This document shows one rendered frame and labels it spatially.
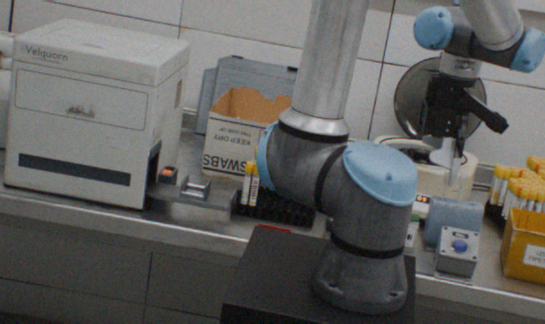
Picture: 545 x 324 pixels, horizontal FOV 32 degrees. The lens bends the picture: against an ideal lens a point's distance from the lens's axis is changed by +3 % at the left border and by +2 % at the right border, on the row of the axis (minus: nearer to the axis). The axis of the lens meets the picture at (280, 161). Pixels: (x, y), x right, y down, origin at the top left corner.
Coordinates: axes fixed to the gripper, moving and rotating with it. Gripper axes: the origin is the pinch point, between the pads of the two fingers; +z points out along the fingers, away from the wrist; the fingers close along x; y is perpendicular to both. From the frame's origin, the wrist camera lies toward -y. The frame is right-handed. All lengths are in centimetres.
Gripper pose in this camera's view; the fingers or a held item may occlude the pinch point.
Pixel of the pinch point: (447, 175)
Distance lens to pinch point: 191.4
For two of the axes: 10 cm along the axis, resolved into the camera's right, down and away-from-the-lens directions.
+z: -1.5, 9.4, 2.9
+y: -9.9, -1.5, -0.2
